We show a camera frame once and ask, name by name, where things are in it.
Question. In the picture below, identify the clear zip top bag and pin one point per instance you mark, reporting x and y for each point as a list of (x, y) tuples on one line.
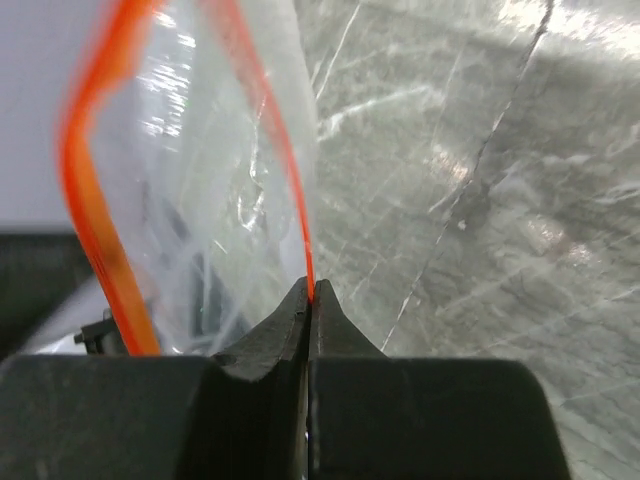
[(186, 161)]

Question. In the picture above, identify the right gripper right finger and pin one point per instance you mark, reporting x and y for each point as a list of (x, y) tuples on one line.
[(377, 417)]

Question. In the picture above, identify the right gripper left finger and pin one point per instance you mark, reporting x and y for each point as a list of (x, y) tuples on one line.
[(228, 416)]

